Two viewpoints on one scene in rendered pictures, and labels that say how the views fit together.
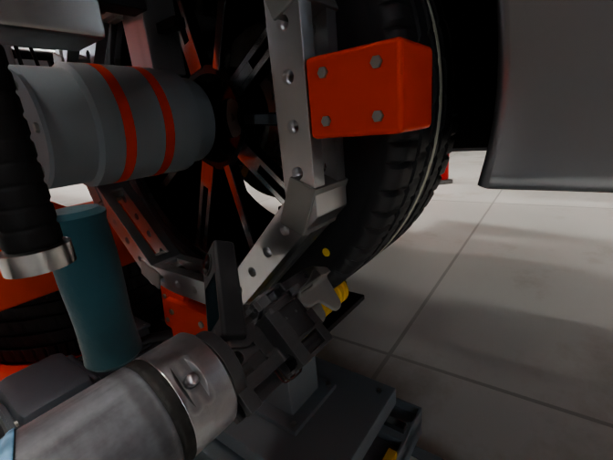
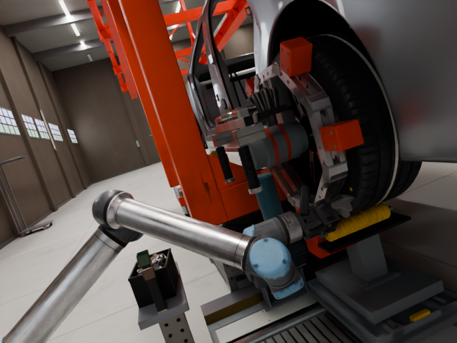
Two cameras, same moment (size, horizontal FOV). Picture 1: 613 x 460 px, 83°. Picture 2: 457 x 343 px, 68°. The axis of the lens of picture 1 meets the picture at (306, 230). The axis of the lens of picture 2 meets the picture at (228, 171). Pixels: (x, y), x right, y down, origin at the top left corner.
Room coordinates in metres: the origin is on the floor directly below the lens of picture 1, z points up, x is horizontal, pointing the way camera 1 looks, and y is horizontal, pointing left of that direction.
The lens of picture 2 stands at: (-0.60, -0.42, 0.97)
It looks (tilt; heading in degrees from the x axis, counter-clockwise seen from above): 8 degrees down; 40
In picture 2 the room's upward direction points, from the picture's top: 17 degrees counter-clockwise
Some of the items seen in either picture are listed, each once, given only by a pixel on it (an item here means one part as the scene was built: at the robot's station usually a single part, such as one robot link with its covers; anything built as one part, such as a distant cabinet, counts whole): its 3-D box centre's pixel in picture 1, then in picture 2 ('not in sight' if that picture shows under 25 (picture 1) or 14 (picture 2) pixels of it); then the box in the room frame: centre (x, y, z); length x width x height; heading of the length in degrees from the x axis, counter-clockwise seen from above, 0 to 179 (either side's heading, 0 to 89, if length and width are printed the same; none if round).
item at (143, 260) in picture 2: not in sight; (143, 258); (0.00, 0.53, 0.64); 0.04 x 0.04 x 0.04; 52
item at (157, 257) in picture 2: not in sight; (155, 274); (0.10, 0.66, 0.51); 0.20 x 0.14 x 0.13; 43
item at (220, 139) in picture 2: not in sight; (224, 137); (0.47, 0.44, 0.93); 0.09 x 0.05 x 0.05; 142
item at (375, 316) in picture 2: (285, 361); (364, 253); (0.66, 0.08, 0.32); 0.40 x 0.30 x 0.28; 52
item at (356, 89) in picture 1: (369, 94); (340, 135); (0.33, -0.07, 0.85); 0.09 x 0.08 x 0.07; 52
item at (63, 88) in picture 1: (119, 125); (274, 145); (0.47, 0.23, 0.85); 0.21 x 0.14 x 0.14; 142
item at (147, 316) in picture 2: not in sight; (161, 290); (0.12, 0.69, 0.44); 0.43 x 0.17 x 0.03; 52
